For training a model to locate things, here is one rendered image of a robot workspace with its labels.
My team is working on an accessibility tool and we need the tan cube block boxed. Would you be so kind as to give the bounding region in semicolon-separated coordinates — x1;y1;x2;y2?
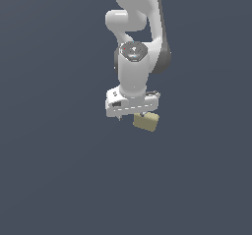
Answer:
132;111;160;133

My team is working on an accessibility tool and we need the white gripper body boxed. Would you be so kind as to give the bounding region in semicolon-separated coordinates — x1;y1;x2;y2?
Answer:
104;86;161;118

